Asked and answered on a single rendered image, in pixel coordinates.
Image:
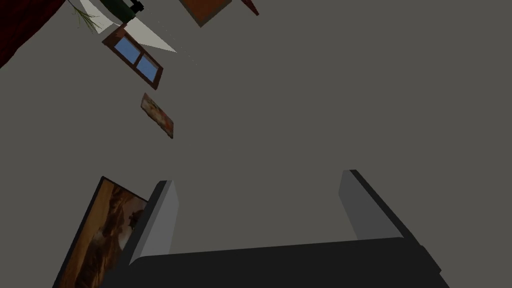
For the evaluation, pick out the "brown framed window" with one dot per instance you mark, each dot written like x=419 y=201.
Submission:
x=134 y=58

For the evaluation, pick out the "orange brown square panel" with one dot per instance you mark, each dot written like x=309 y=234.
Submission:
x=204 y=10

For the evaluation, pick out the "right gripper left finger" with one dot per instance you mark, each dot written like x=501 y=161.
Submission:
x=158 y=224

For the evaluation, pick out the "green potted plant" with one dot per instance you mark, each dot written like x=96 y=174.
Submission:
x=106 y=10

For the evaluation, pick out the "dark red curtain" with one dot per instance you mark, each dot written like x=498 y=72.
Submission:
x=22 y=24

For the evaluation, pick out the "brown framed wall picture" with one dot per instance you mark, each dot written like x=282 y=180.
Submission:
x=102 y=236

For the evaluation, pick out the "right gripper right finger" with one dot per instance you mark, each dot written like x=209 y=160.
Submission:
x=370 y=212

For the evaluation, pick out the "small colourful wall picture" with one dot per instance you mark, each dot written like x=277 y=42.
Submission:
x=157 y=115

